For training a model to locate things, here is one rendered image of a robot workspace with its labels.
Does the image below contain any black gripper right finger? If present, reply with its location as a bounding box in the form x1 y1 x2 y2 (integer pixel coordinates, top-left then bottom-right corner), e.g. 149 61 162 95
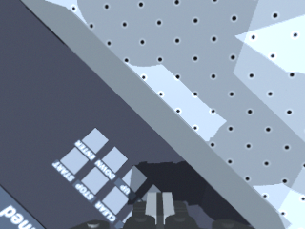
159 193 255 229

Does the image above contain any white lab instrument with lid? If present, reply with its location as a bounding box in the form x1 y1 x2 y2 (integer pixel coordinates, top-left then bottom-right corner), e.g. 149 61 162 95
0 0 285 229

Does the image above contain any grey perforated base plate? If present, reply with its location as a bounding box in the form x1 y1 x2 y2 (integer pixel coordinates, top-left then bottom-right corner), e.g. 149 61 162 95
47 0 305 229

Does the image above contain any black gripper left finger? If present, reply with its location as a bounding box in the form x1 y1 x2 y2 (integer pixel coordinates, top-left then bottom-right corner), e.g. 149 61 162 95
70 193 160 229

